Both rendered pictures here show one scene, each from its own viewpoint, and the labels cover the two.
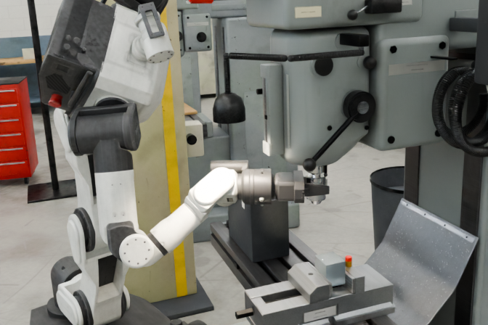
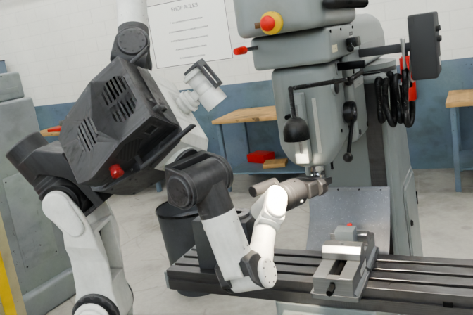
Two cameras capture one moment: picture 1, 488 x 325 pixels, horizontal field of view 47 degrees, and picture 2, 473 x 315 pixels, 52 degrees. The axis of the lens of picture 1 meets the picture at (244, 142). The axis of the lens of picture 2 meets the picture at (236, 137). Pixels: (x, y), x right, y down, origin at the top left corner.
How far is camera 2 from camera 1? 1.12 m
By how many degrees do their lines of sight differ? 42
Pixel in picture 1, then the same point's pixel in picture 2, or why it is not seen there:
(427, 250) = (353, 210)
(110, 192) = (235, 228)
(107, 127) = (215, 171)
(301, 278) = (341, 249)
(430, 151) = not seen: hidden behind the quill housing
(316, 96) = (336, 108)
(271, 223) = not seen: hidden behind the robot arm
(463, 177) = (369, 152)
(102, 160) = (219, 202)
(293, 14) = (331, 50)
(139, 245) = (269, 266)
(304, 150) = (332, 150)
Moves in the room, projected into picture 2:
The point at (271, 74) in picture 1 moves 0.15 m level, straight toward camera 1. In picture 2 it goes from (302, 100) to (345, 99)
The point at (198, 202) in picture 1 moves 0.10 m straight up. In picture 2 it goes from (276, 216) to (272, 182)
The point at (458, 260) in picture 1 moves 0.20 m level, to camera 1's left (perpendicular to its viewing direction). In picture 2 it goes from (382, 206) to (355, 224)
